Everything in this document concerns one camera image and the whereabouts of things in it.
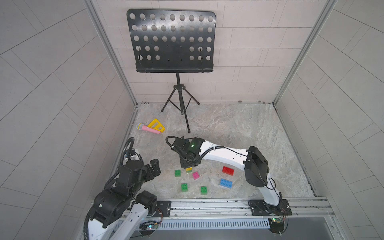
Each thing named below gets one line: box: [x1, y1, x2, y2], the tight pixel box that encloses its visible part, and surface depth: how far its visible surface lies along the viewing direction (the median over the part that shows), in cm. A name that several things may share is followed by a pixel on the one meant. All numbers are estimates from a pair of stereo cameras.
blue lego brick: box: [220, 178, 233, 189], surface depth 80 cm
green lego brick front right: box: [200, 186, 208, 195], surface depth 76 cm
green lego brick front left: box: [181, 183, 189, 192], surface depth 79 cm
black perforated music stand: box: [126, 9, 217, 134], surface depth 70 cm
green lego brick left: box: [174, 169, 182, 177], surface depth 84 cm
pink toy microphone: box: [136, 123, 162, 135], surface depth 101 cm
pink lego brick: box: [192, 171, 200, 180], surface depth 82 cm
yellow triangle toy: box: [147, 118, 166, 133], surface depth 104 cm
